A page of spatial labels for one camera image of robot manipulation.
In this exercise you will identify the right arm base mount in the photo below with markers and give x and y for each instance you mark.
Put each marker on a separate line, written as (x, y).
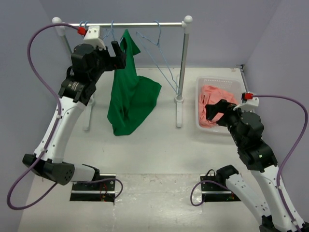
(214, 193)

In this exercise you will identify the green t shirt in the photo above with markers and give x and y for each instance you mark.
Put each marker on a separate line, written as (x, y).
(133, 97)

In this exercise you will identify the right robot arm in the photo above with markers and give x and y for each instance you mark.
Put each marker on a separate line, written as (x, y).
(275, 211)

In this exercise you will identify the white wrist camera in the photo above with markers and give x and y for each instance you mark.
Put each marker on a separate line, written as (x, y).
(93, 38)
(248, 102)

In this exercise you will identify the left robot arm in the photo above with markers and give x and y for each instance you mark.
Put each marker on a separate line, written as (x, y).
(88, 64)

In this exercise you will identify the pink cloth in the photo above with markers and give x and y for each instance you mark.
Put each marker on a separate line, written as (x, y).
(211, 95)

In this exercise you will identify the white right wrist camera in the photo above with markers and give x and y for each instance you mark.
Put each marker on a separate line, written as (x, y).
(248, 102)

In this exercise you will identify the white plastic basket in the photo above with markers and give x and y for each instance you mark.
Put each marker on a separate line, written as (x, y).
(231, 85)

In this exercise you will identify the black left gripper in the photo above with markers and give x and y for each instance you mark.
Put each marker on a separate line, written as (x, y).
(117, 62)

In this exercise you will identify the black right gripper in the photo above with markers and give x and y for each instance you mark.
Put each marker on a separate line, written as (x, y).
(222, 104)

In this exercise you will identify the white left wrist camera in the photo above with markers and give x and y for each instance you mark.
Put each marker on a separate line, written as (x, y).
(93, 38)

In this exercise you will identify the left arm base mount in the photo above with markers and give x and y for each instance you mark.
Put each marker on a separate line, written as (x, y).
(98, 192)

